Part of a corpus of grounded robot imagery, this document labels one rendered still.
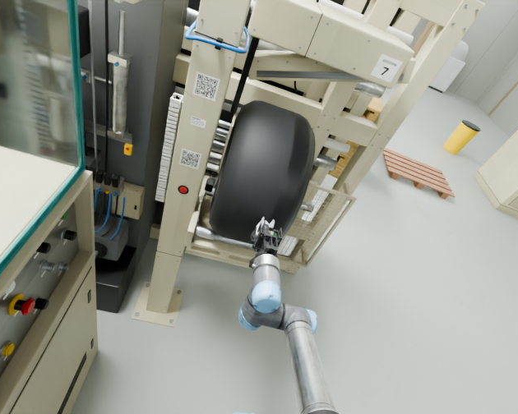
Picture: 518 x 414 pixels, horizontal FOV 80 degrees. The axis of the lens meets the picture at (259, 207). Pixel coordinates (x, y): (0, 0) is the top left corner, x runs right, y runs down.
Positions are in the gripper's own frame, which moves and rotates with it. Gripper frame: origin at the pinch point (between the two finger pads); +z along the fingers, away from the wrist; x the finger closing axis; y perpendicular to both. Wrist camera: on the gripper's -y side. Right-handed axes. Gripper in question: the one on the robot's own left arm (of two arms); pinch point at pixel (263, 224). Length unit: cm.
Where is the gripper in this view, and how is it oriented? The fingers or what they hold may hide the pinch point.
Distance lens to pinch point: 109.1
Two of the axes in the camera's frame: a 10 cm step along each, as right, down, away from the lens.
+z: 0.1, -5.8, 8.1
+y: 3.2, -7.7, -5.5
